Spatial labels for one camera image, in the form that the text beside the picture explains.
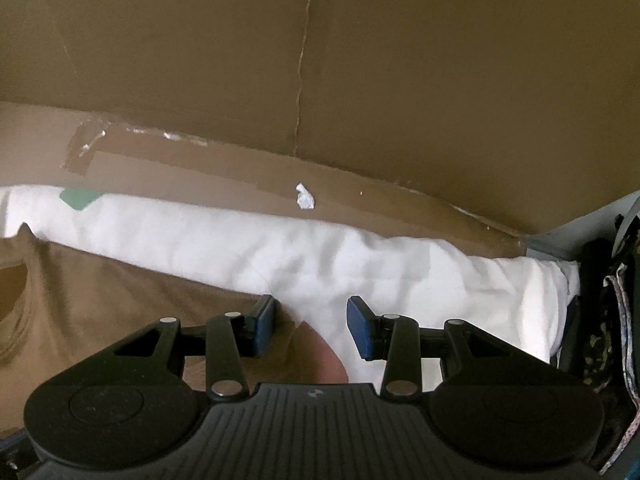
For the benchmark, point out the brown cardboard sheet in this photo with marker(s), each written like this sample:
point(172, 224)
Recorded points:
point(350, 60)

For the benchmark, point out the white bear printed blanket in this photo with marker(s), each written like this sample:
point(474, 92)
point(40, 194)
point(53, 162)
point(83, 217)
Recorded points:
point(350, 260)

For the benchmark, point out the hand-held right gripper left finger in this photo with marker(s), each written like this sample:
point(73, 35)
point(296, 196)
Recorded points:
point(265, 330)

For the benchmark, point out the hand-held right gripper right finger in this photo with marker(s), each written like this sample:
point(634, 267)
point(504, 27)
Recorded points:
point(360, 330)

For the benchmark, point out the white paper scrap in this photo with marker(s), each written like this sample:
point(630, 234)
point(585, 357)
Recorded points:
point(304, 197)

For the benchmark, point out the leopard patterned cloth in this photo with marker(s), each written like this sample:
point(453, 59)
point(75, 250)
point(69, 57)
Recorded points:
point(612, 340)

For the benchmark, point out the brown printed t-shirt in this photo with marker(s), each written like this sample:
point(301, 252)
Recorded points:
point(125, 300)

